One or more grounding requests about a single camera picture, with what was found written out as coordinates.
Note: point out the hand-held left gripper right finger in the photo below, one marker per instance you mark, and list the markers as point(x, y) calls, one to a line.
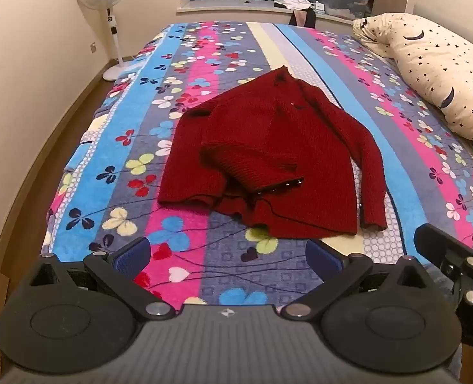
point(323, 258)

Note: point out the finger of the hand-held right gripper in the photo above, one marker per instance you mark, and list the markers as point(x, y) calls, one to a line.
point(440, 244)

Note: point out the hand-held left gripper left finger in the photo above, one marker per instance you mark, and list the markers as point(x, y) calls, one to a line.
point(132, 255)

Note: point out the red knit sweater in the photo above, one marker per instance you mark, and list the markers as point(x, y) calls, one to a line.
point(276, 136)

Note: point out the white clothes pile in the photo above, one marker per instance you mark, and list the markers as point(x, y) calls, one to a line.
point(292, 0)

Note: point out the star and moon print pillow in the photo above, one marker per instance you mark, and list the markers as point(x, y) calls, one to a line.
point(440, 60)

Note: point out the white headboard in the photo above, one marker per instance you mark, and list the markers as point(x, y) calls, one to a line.
point(460, 20)

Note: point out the floral striped blanket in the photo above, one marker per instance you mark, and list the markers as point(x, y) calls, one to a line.
point(220, 60)

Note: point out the small white box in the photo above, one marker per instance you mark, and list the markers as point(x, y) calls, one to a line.
point(319, 8)

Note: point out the white windowsill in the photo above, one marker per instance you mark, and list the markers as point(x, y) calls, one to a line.
point(228, 8)

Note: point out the wall outlet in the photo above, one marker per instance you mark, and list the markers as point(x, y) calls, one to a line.
point(93, 47)

